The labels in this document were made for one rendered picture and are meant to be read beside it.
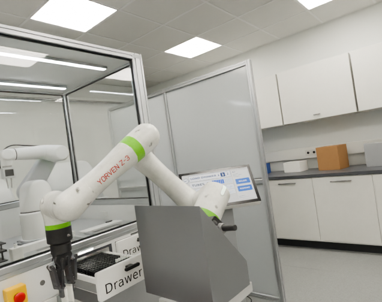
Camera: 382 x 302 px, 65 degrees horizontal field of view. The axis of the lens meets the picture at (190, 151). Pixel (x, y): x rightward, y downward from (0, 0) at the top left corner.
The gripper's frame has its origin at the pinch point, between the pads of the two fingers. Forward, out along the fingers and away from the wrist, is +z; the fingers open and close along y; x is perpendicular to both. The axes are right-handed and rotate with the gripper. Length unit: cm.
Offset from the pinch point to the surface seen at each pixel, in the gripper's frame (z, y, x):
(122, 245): -3.9, -45.1, -7.6
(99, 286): -1.7, -4.8, 12.0
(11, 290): -4.7, 8.7, -19.2
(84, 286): 0.8, -9.2, -0.5
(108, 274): -4.8, -9.0, 13.1
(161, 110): -98, -201, -59
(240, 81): -104, -175, 36
